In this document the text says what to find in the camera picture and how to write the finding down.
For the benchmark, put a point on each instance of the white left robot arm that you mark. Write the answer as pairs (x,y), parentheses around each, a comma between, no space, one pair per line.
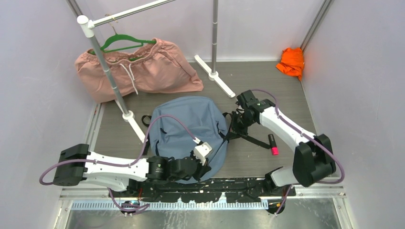
(79,165)

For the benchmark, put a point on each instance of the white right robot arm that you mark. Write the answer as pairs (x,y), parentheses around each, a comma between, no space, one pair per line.
(313,157)

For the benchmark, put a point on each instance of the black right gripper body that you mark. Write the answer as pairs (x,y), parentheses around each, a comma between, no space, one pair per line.
(240,122)

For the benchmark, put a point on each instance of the green clothes hanger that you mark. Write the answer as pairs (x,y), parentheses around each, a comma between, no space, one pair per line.
(122,42)

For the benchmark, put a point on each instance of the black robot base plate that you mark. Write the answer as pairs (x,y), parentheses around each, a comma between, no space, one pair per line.
(235,190)

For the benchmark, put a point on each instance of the orange cloth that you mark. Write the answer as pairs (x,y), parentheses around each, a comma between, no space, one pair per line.
(292,62)

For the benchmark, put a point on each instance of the pink drawstring shorts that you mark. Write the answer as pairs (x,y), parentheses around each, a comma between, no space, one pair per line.
(153,68)

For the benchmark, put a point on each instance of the pink highlighter marker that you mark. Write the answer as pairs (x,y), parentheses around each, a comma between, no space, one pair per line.
(273,145)

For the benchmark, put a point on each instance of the metal clothes rack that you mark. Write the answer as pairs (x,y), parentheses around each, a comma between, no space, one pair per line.
(88,25)

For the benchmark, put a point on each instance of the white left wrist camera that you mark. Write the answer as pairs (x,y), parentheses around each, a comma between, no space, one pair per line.
(201,150)

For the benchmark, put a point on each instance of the blue backpack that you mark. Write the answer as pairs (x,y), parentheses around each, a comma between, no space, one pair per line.
(174,124)

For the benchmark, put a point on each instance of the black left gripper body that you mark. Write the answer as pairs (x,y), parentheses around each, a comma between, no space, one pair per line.
(201,168)

